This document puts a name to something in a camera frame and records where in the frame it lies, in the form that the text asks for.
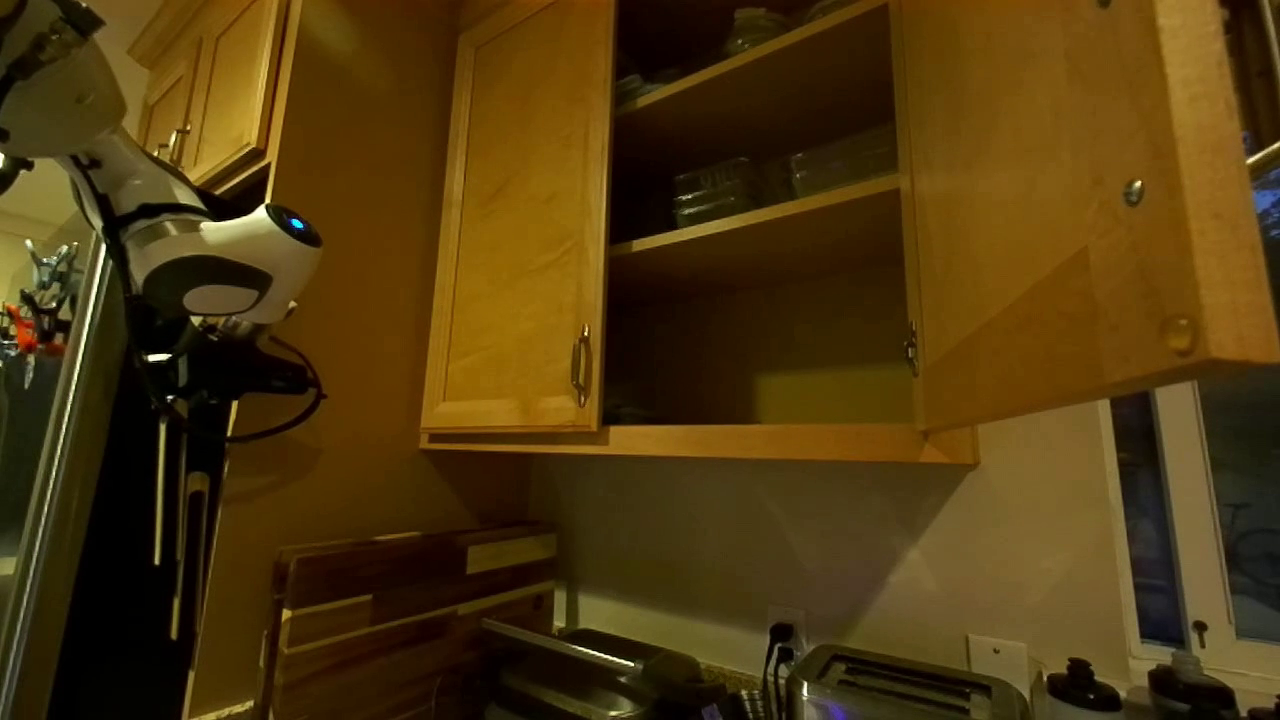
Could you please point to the wooden wall cabinet carcass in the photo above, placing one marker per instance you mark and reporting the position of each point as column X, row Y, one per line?
column 747, row 225

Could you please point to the red fridge magnet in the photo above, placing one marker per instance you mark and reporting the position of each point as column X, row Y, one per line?
column 25, row 327

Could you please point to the wooden cabinet door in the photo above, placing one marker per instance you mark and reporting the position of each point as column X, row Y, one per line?
column 1042, row 202
column 521, row 225

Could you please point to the wall outlet with black plug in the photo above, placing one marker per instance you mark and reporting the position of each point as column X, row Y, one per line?
column 782, row 655

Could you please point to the stainless steel refrigerator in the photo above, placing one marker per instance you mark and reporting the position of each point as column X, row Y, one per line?
column 83, row 572

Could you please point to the dark striped wooden cutting board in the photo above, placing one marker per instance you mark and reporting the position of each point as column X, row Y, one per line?
column 385, row 603

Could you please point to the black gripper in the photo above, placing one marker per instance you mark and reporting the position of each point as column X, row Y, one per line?
column 181, row 376

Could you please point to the glassware on shelf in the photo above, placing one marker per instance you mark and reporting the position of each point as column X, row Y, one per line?
column 787, row 22

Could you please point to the stacked glass containers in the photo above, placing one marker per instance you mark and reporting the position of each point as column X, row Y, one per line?
column 787, row 174

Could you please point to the stainless steel toaster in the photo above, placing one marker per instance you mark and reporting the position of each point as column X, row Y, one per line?
column 894, row 687

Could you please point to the wooden cabinets above refrigerator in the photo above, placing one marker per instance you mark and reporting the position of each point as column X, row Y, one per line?
column 220, row 80

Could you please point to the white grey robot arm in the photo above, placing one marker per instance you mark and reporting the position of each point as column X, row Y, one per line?
column 203, row 253

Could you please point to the white wall outlet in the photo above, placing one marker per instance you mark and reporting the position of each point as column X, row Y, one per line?
column 1001, row 661

